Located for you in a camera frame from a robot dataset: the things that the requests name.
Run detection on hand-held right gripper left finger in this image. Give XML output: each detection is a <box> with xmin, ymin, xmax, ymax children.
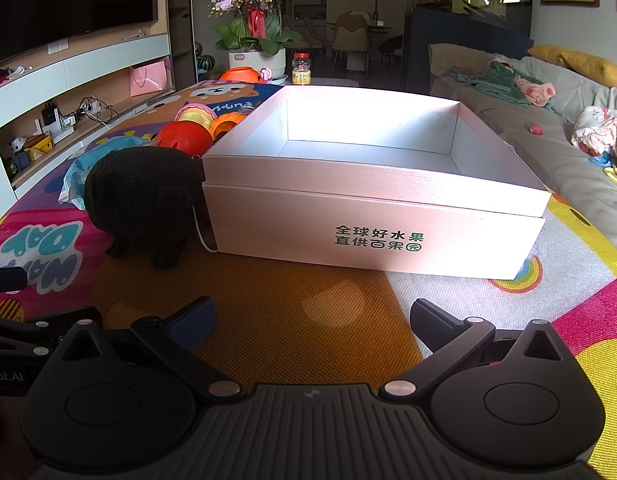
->
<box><xmin>53</xmin><ymin>296</ymin><xmax>242</xmax><ymax>401</ymax></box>

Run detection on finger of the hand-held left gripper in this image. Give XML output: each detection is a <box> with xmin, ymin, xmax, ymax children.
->
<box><xmin>0</xmin><ymin>267</ymin><xmax>28</xmax><ymax>293</ymax></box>
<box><xmin>0</xmin><ymin>306</ymin><xmax>104</xmax><ymax>358</ymax></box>

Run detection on yellow pink toy ball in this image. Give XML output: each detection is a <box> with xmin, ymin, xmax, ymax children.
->
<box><xmin>176</xmin><ymin>102</ymin><xmax>220</xmax><ymax>131</ymax></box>

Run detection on potted pink orchid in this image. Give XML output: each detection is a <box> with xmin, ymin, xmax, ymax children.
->
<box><xmin>208</xmin><ymin>0</ymin><xmax>304</xmax><ymax>70</ymax></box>

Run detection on red-lidded candy jar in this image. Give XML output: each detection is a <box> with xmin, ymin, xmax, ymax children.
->
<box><xmin>292</xmin><ymin>52</ymin><xmax>312</xmax><ymax>86</ymax></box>

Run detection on colourful teether toys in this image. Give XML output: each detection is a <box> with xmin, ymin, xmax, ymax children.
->
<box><xmin>588</xmin><ymin>152</ymin><xmax>617</xmax><ymax>183</ymax></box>

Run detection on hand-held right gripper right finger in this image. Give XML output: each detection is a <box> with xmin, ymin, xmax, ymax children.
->
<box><xmin>378</xmin><ymin>298</ymin><xmax>574</xmax><ymax>403</ymax></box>

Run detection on green cloth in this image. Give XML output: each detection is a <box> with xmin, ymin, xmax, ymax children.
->
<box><xmin>458</xmin><ymin>57</ymin><xmax>534</xmax><ymax>108</ymax></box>

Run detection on white router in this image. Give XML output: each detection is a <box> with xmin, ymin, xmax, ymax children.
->
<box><xmin>36</xmin><ymin>101</ymin><xmax>79</xmax><ymax>143</ymax></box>

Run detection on black plush toy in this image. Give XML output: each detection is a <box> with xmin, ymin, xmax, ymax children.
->
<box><xmin>83</xmin><ymin>146</ymin><xmax>208</xmax><ymax>270</ymax></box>

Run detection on pink cardboard box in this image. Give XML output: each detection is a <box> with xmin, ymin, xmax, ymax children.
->
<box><xmin>202</xmin><ymin>85</ymin><xmax>553</xmax><ymax>281</ymax></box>

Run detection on red ball toy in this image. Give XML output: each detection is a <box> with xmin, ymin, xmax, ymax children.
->
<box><xmin>156</xmin><ymin>120</ymin><xmax>212</xmax><ymax>157</ymax></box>

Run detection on light blue packet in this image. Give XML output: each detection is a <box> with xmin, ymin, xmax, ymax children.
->
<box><xmin>61</xmin><ymin>149</ymin><xmax>109</xmax><ymax>211</ymax></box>

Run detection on colourful printed play mat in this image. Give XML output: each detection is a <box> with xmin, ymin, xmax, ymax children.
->
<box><xmin>0</xmin><ymin>80</ymin><xmax>617</xmax><ymax>480</ymax></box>

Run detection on dark dining chair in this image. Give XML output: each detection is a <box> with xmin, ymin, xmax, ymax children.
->
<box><xmin>377</xmin><ymin>35</ymin><xmax>405</xmax><ymax>67</ymax></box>

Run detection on beige dining chair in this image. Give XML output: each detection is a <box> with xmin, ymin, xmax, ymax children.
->
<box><xmin>332</xmin><ymin>12</ymin><xmax>371</xmax><ymax>72</ymax></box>

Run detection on black television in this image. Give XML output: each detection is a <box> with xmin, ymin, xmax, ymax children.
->
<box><xmin>0</xmin><ymin>0</ymin><xmax>159</xmax><ymax>68</ymax></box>

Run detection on grey sofa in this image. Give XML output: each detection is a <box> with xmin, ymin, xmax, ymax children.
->
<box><xmin>428</xmin><ymin>42</ymin><xmax>617</xmax><ymax>266</ymax></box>

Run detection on dark cabinet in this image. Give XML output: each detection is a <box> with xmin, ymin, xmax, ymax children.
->
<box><xmin>403</xmin><ymin>7</ymin><xmax>534</xmax><ymax>96</ymax></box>

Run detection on power strip with cables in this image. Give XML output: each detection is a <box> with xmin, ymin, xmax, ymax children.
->
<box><xmin>78</xmin><ymin>96</ymin><xmax>122</xmax><ymax>126</ymax></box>

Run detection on pink gift bag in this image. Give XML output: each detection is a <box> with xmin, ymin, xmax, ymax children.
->
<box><xmin>129</xmin><ymin>60</ymin><xmax>170</xmax><ymax>98</ymax></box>

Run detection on yellow pillow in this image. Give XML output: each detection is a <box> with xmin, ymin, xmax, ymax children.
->
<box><xmin>528</xmin><ymin>45</ymin><xmax>617</xmax><ymax>88</ymax></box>

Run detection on white wooden TV cabinet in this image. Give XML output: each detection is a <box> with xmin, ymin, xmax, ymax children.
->
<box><xmin>0</xmin><ymin>32</ymin><xmax>199</xmax><ymax>216</ymax></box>

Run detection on pink garment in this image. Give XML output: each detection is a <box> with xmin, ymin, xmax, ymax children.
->
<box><xmin>513</xmin><ymin>75</ymin><xmax>556</xmax><ymax>107</ymax></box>

